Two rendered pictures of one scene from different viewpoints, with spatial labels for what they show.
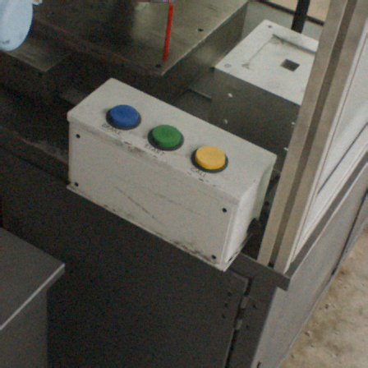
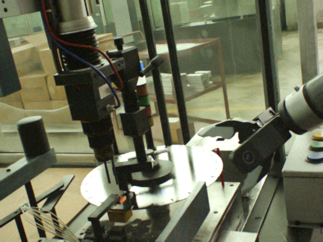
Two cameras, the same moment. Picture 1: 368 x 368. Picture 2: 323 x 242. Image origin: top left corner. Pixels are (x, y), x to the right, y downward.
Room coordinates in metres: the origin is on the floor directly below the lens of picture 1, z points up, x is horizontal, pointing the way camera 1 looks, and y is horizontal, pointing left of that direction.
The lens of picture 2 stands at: (1.13, 1.08, 1.36)
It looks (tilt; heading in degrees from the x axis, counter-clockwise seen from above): 18 degrees down; 273
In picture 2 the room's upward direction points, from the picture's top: 10 degrees counter-clockwise
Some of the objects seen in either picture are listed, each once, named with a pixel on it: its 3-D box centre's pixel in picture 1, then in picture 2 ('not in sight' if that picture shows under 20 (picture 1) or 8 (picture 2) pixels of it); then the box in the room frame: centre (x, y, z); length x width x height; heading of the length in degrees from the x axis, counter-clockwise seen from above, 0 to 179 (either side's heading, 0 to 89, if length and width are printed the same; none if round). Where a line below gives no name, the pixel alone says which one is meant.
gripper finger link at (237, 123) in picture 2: not in sight; (236, 130); (1.03, 0.28, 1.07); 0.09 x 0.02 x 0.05; 144
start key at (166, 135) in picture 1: (165, 139); (319, 147); (0.80, 0.03, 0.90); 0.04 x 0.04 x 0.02
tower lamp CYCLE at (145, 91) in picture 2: not in sight; (139, 89); (1.23, -0.16, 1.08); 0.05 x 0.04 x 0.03; 155
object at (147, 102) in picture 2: not in sight; (141, 100); (1.23, -0.16, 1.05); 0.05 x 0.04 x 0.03; 155
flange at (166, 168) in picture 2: not in sight; (150, 167); (1.22, 0.14, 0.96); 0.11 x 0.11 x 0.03
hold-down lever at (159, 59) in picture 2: not in sight; (144, 66); (1.19, 0.20, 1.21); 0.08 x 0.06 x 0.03; 65
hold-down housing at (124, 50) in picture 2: not in sight; (127, 87); (1.23, 0.22, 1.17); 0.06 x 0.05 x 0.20; 56
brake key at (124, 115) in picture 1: (123, 118); (316, 159); (0.83, 0.10, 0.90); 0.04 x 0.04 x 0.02
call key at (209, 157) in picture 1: (209, 160); (321, 137); (0.77, -0.03, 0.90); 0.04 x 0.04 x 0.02
